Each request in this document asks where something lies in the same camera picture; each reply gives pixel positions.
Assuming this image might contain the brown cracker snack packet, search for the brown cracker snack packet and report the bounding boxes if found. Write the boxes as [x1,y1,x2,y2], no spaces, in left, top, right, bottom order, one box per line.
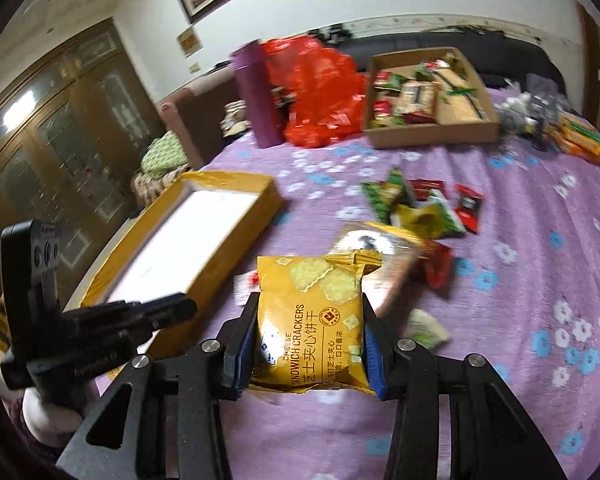
[330,221,425,316]

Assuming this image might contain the yellow cheese sandwich crackers packet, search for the yellow cheese sandwich crackers packet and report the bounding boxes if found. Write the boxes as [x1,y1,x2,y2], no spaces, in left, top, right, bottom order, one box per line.
[250,249,382,394]

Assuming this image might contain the red black candy packet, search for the red black candy packet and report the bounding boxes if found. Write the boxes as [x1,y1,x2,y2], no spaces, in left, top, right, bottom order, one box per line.
[454,184,483,234]

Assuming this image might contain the green yellow snack packet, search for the green yellow snack packet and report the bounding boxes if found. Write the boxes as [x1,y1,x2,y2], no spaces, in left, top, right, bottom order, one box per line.
[390,203,466,240]

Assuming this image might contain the dark red packet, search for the dark red packet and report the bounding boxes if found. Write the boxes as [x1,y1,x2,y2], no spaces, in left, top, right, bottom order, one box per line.
[408,179,448,202]

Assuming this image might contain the person left hand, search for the person left hand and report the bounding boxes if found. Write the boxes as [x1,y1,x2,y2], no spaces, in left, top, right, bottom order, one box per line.
[22,388,90,448]

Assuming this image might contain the purple floral tablecloth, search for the purple floral tablecloth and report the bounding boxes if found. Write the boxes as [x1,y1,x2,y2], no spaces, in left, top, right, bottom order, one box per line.
[94,86,600,480]

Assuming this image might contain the yellow white tray box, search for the yellow white tray box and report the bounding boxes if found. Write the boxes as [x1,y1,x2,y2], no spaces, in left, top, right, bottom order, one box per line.
[80,170,284,359]

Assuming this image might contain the brown wooden cabinet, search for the brown wooden cabinet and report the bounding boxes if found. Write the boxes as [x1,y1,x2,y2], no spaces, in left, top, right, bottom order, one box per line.
[0,20,166,301]

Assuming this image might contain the green patterned cushion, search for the green patterned cushion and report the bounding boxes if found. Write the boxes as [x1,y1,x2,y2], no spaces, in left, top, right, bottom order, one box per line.
[140,130,189,179]

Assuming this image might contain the brown sofa armchair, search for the brown sofa armchair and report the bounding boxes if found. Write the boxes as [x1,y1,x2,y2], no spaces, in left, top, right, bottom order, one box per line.
[157,65,240,169]

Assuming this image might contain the orange biscuit boxes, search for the orange biscuit boxes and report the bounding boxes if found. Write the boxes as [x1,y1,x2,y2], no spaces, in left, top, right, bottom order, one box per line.
[544,112,600,166]

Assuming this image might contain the white plush toy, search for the white plush toy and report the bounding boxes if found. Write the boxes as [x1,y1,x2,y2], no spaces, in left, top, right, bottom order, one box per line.
[494,96,529,134]

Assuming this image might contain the brown cardboard snack box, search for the brown cardboard snack box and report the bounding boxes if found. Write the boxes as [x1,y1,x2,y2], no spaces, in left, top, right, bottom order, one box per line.
[363,47,498,148]

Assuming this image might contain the purple cylinder bottle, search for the purple cylinder bottle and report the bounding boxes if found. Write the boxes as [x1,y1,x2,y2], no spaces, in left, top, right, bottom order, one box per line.
[232,40,285,148]

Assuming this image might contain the red plastic bag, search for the red plastic bag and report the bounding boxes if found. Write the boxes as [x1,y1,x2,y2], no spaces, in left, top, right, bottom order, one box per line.
[262,35,365,148]

